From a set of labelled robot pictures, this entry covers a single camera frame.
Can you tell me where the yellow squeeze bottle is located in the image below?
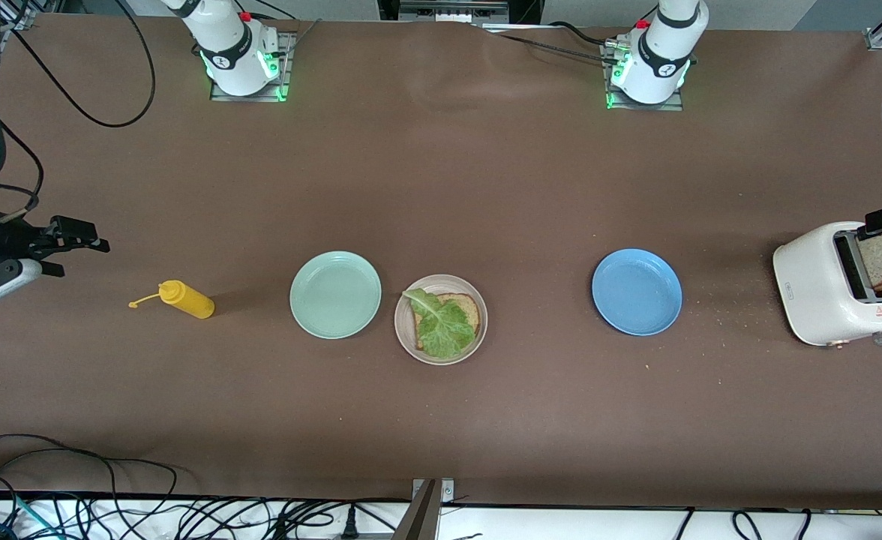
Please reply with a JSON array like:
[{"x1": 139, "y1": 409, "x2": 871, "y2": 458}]
[{"x1": 128, "y1": 280, "x2": 215, "y2": 320}]

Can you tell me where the green lettuce leaf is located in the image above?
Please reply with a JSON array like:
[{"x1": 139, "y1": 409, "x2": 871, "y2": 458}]
[{"x1": 403, "y1": 289, "x2": 476, "y2": 359}]

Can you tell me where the blue plate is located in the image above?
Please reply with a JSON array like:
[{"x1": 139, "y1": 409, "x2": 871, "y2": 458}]
[{"x1": 592, "y1": 248, "x2": 683, "y2": 336}]

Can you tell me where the mint green plate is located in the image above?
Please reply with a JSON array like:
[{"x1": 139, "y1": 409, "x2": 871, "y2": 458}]
[{"x1": 289, "y1": 250, "x2": 383, "y2": 340}]

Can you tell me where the beige plate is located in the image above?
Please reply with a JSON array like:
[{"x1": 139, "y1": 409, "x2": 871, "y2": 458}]
[{"x1": 394, "y1": 274, "x2": 488, "y2": 366}]

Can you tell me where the white toaster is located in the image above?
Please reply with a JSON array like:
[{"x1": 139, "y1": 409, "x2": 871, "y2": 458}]
[{"x1": 772, "y1": 221, "x2": 882, "y2": 350}]

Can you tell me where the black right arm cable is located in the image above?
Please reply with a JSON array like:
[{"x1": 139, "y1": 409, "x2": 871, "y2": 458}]
[{"x1": 0, "y1": 0, "x2": 157, "y2": 226}]

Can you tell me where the long black looping cable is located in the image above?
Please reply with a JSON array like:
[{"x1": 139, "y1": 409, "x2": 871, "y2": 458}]
[{"x1": 0, "y1": 433, "x2": 181, "y2": 518}]

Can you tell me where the aluminium frame corner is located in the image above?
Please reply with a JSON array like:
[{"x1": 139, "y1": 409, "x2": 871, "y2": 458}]
[{"x1": 2, "y1": 0, "x2": 44, "y2": 31}]

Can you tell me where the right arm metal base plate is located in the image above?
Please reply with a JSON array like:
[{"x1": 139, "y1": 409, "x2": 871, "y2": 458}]
[{"x1": 210, "y1": 31, "x2": 296, "y2": 103}]

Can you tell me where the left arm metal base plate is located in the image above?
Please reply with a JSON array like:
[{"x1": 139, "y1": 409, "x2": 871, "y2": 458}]
[{"x1": 602, "y1": 41, "x2": 686, "y2": 112}]

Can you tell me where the black cable on table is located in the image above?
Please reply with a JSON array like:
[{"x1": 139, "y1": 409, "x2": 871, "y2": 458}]
[{"x1": 475, "y1": 22, "x2": 622, "y2": 65}]

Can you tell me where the metal frame with connectors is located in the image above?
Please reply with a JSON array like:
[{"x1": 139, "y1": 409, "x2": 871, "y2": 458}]
[{"x1": 379, "y1": 0, "x2": 543, "y2": 29}]

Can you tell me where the aluminium profile post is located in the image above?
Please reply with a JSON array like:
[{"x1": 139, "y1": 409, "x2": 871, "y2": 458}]
[{"x1": 392, "y1": 478, "x2": 455, "y2": 540}]

